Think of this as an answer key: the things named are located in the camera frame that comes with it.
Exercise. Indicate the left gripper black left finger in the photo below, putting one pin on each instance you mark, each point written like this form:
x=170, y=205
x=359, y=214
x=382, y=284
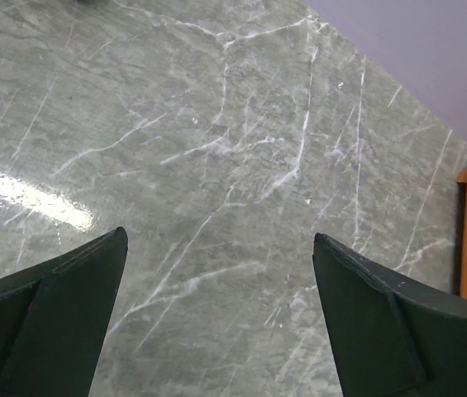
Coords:
x=54, y=318

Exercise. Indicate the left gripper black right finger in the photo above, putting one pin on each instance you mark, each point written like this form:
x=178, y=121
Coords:
x=390, y=335

